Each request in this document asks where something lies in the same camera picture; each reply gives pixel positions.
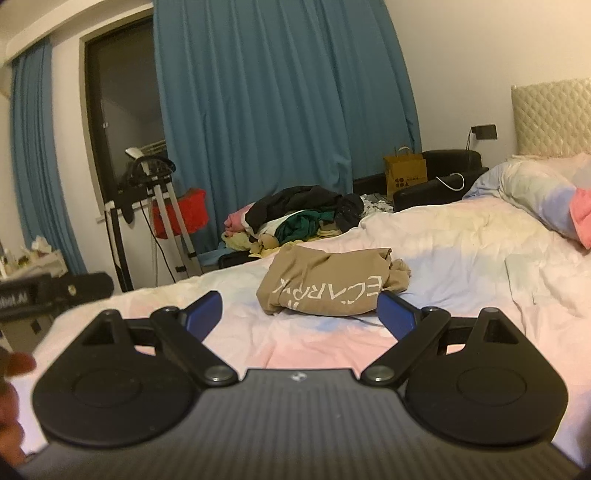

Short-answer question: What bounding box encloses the brown paper bag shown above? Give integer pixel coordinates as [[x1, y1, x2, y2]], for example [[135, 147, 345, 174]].
[[383, 145, 428, 197]]

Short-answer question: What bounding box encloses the white dressing table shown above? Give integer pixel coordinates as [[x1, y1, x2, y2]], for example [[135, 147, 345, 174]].
[[1, 250, 68, 353]]

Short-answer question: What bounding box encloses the pastel pillow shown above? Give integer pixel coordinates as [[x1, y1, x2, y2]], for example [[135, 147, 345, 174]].
[[466, 153, 590, 249]]

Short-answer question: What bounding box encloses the tan hooded garment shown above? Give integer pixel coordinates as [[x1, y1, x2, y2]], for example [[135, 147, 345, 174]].
[[256, 245, 411, 317]]

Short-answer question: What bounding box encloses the black bedside sofa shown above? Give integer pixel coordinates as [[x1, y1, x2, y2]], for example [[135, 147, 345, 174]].
[[353, 149, 489, 211]]

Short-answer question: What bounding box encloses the quilted beige headboard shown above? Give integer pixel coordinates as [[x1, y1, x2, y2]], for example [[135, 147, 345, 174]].
[[511, 78, 591, 158]]

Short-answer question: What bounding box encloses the garment steamer stand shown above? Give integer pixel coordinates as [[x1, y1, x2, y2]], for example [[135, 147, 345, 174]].
[[104, 147, 204, 292]]

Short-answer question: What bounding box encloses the dark window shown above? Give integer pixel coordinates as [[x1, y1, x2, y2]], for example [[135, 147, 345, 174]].
[[84, 17, 164, 203]]

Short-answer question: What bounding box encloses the tissue box on table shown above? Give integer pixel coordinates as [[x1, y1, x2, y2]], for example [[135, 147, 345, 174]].
[[30, 236, 54, 256]]

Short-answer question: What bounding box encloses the person's left hand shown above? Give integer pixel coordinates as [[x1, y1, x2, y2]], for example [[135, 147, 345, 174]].
[[1, 352, 36, 467]]

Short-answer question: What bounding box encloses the pile of mixed clothes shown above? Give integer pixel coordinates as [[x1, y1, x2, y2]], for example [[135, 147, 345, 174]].
[[221, 185, 394, 258]]

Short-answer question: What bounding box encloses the black wall socket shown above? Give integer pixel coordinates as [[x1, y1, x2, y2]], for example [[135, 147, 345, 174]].
[[471, 124, 498, 141]]

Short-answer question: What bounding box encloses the red fabric bag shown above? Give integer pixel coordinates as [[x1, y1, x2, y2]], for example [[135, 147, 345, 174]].
[[152, 188, 209, 239]]

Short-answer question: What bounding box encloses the narrow blue curtain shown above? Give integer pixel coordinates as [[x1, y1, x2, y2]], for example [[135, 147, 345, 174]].
[[10, 38, 87, 274]]

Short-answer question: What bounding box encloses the large blue curtain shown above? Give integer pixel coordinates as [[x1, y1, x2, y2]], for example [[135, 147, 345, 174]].
[[153, 1, 422, 251]]

